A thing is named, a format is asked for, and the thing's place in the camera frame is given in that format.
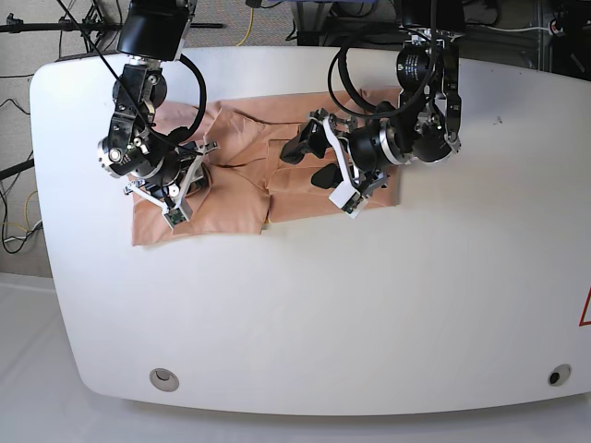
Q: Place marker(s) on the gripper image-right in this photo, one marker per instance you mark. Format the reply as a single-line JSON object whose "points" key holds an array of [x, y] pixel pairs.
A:
{"points": [[363, 154]]}

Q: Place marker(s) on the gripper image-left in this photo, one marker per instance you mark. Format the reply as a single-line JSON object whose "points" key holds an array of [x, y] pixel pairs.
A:
{"points": [[168, 182]]}

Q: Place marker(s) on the peach pink T-shirt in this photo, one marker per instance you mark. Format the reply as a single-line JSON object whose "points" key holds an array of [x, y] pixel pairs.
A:
{"points": [[249, 185]]}

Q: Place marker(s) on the black tripod stand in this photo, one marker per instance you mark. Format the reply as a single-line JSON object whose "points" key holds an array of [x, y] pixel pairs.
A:
{"points": [[46, 25]]}

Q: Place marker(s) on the silver left table grommet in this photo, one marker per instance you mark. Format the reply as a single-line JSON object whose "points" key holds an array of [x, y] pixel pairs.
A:
{"points": [[164, 380]]}

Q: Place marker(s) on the dark right table grommet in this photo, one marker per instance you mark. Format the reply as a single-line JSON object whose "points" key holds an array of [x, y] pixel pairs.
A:
{"points": [[559, 375]]}

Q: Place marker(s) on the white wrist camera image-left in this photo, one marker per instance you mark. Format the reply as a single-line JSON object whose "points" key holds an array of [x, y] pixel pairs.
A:
{"points": [[175, 216]]}

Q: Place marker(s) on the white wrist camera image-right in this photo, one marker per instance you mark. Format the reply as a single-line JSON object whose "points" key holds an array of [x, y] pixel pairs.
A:
{"points": [[348, 199]]}

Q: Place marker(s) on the grey robot base frame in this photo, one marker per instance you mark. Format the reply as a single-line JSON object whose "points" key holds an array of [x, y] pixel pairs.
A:
{"points": [[313, 21]]}

